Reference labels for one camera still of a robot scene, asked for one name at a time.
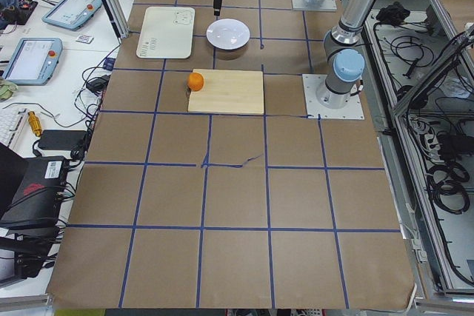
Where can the white round plate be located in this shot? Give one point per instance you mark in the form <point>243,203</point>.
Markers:
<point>228,34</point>

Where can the orange fruit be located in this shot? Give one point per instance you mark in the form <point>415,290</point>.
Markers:
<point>195,81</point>

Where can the cream bear tray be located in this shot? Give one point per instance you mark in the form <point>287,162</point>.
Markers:
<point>166,33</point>

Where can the bamboo cutting board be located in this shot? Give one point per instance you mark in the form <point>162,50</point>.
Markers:
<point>229,92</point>

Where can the blue teach pendant far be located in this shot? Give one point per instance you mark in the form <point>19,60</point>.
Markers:
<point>71,14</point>

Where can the blue teach pendant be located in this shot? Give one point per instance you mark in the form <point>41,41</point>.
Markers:
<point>34,61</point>
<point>71,14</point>

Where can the blue teach pendant near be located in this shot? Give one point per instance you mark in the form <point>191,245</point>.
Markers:
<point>34,61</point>

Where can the black power adapter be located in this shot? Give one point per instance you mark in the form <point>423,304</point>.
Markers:
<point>61,139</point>

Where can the gold metal cylinder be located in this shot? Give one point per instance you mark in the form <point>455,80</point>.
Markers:
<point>35,124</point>

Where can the white keyboard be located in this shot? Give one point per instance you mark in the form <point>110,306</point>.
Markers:
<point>13,121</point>

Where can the black computer box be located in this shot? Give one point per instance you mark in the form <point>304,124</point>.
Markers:
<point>30,190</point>

